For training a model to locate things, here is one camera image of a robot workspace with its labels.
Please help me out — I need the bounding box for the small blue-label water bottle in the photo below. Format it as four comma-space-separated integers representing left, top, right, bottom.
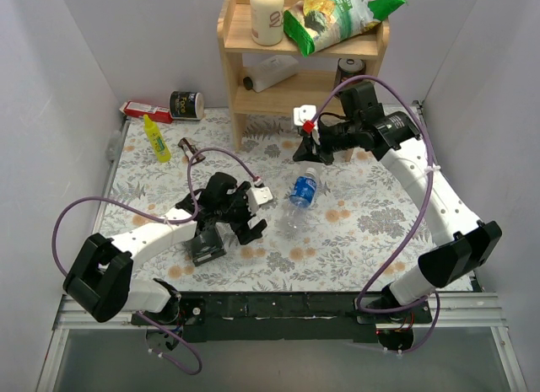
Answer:
278, 164, 319, 236

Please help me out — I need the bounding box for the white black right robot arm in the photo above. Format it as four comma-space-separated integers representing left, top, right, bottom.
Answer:
292, 76, 502, 323

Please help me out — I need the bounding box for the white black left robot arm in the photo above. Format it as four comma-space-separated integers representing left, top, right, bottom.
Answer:
62, 172, 273, 325

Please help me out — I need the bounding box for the yellow squeeze bottle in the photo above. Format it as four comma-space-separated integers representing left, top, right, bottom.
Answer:
143, 115, 171, 163

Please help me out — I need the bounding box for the lying white bottle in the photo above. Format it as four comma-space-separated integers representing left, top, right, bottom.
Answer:
243, 55, 300, 93

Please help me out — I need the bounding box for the cream lotion bottle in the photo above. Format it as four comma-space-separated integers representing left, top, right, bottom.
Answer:
250, 0, 284, 46

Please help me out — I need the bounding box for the black green razor box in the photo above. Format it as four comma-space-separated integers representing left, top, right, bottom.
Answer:
185, 228, 226, 266

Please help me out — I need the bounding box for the brown chocolate bar wrapper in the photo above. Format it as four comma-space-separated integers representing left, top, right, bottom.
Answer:
178, 137, 206, 164

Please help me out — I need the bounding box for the dark tin can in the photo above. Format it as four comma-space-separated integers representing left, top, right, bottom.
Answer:
333, 58, 366, 87

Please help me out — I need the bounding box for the floral table cloth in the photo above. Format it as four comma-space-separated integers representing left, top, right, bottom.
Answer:
100, 109, 433, 292

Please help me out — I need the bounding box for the wooden two-tier shelf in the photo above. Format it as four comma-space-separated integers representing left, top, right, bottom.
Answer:
217, 0, 390, 151

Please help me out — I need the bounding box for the black white paper cup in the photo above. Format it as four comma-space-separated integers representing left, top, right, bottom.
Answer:
169, 91, 204, 121

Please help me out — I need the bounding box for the red white toothpaste box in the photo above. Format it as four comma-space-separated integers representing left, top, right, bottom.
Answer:
119, 101, 173, 124

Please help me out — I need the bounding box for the green chips bag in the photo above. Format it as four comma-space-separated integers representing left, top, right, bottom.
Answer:
283, 0, 407, 56

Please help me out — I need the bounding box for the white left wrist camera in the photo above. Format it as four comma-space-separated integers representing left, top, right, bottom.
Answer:
246, 186, 273, 214

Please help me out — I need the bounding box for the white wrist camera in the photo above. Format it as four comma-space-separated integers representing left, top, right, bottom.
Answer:
246, 186, 273, 214
292, 105, 320, 145

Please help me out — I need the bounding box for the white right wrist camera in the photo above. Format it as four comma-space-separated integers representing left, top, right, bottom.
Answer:
292, 105, 320, 145

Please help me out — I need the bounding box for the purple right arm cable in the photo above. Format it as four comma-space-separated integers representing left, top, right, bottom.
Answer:
314, 74, 442, 353

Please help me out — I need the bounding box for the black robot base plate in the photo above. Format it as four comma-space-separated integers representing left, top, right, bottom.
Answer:
132, 292, 432, 351

